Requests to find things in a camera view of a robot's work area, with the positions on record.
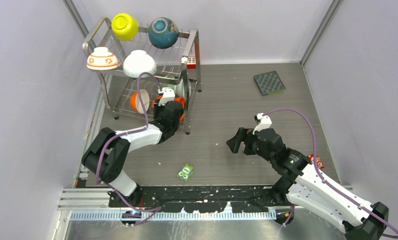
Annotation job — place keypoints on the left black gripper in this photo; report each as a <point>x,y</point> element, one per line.
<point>156,110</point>

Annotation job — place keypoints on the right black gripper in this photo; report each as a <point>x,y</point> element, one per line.
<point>243,134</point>

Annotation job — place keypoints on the orange plastic bowl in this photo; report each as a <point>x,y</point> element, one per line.
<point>181,100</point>
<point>155,103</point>

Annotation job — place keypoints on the orange bowl white inside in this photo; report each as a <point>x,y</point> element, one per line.
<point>140,101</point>

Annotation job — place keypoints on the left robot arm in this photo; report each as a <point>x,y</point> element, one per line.
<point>107,154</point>

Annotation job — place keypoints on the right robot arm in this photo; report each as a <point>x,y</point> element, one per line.
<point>300,184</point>

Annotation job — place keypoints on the metal two-tier dish rack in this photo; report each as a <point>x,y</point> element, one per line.
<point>117,88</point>

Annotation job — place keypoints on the pale green ceramic bowl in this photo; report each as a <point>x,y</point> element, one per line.
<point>167,85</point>

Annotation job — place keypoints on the green owl puzzle piece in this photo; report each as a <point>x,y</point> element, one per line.
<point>185,172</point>

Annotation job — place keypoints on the red white toy block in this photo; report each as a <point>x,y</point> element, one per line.
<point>191,63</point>

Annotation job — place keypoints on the plain white bowl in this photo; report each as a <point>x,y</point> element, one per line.
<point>137,62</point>

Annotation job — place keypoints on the dark grey studded baseplate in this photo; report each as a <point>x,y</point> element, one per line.
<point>269,83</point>

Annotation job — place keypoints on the dark blue ceramic bowl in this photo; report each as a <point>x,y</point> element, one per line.
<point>163,33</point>

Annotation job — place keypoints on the white bowl red pattern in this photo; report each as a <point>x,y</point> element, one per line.
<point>102,59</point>

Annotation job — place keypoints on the yellow bowl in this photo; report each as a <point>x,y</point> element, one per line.
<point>124,26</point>

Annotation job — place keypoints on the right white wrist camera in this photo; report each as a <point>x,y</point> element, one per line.
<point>263,121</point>

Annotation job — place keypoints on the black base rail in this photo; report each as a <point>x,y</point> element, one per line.
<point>203,199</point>

